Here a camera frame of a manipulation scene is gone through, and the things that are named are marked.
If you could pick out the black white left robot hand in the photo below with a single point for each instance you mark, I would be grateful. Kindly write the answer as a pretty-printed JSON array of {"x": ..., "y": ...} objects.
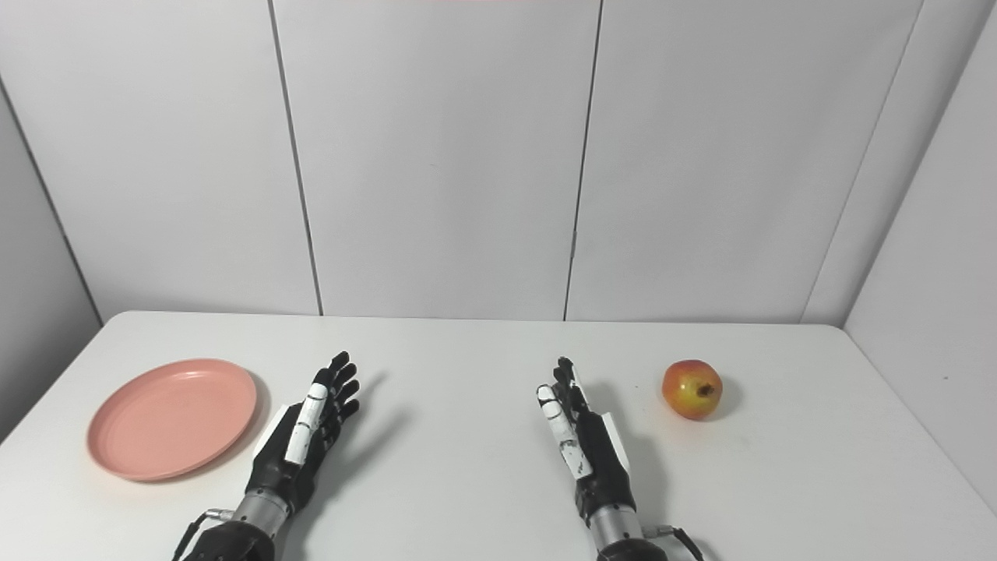
[{"x": 300, "y": 444}]

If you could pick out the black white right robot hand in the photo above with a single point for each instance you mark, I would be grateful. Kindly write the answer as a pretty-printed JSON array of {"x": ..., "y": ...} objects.
[{"x": 596, "y": 456}]

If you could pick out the red yellow pomegranate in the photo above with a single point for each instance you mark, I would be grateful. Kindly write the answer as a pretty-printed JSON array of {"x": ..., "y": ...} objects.
[{"x": 689, "y": 393}]

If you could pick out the pink round plate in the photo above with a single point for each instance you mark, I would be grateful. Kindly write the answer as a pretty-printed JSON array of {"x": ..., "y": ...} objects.
[{"x": 171, "y": 421}]

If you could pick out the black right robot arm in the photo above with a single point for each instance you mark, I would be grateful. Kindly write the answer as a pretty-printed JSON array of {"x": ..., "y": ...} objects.
[{"x": 619, "y": 534}]

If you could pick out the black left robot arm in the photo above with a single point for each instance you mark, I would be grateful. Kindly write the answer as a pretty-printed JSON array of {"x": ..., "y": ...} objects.
[{"x": 249, "y": 534}]

